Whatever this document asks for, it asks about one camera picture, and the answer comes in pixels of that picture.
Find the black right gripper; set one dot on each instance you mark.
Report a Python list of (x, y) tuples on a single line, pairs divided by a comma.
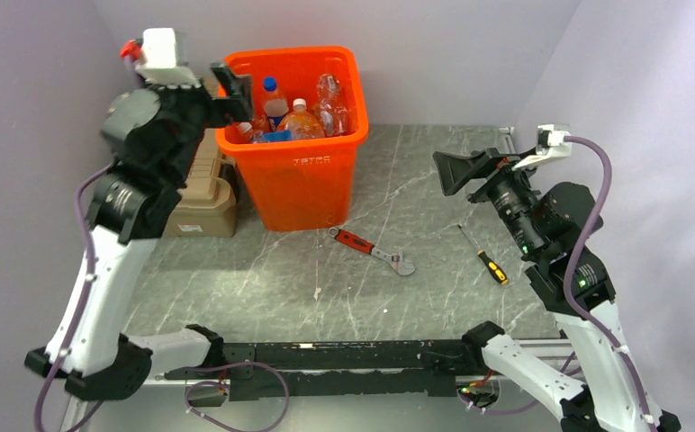
[(454, 170)]

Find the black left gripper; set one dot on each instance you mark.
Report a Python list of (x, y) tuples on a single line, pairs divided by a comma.
[(239, 104)]

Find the clear bottle orange label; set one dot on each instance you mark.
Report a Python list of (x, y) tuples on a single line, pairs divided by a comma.
[(249, 132)]

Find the blue label crushed bottle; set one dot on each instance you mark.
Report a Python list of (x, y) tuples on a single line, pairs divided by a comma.
[(273, 137)]

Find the large orange label bottle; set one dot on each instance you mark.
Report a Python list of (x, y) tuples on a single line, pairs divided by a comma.
[(302, 124)]

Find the clear bottle blue label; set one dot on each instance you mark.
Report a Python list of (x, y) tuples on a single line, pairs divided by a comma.
[(330, 108)]

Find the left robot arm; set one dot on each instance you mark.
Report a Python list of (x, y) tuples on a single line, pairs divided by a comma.
[(89, 351)]

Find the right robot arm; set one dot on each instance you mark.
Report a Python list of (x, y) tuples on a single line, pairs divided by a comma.
[(550, 230)]

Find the orange plastic bin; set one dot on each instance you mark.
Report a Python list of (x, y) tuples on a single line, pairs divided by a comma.
[(299, 184)]

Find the tan plastic toolbox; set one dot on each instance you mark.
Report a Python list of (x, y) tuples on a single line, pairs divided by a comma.
[(208, 206)]

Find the red adjustable wrench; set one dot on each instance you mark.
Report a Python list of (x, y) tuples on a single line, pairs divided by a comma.
[(397, 261)]

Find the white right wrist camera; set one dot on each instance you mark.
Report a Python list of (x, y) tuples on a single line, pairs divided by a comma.
[(551, 147)]

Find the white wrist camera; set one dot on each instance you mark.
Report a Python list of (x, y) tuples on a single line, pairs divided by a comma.
[(551, 147), (159, 57)]

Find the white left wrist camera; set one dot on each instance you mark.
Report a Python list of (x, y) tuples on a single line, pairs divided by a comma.
[(159, 57)]

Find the yellow handle screwdriver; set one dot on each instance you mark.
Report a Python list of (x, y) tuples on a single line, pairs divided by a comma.
[(495, 271)]

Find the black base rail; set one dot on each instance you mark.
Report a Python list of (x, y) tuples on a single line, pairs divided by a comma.
[(434, 367)]

